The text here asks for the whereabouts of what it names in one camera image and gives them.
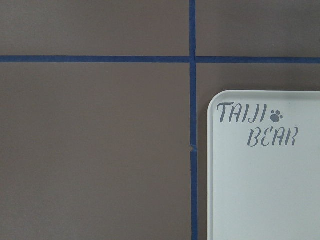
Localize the white bear tray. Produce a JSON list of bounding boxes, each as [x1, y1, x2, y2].
[[207, 90, 320, 240]]

